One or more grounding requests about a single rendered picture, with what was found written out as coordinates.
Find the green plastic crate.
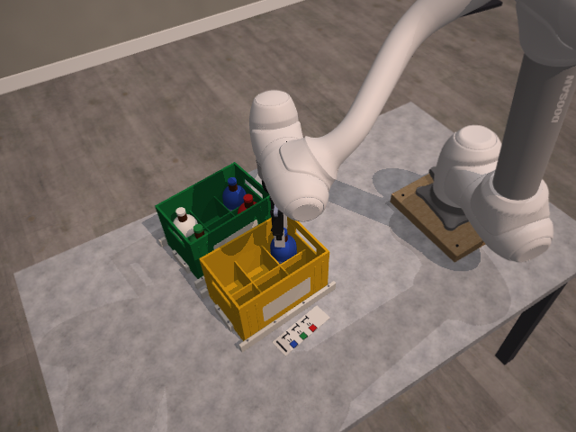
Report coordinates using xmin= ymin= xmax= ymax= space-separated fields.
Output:
xmin=155 ymin=168 xmax=271 ymax=279

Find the yellow crate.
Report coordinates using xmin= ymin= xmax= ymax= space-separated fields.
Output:
xmin=199 ymin=218 xmax=328 ymax=341

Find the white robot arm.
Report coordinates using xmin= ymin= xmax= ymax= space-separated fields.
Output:
xmin=249 ymin=0 xmax=576 ymax=263

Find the white paper pick list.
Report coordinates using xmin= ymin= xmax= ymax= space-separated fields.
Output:
xmin=272 ymin=305 xmax=329 ymax=356

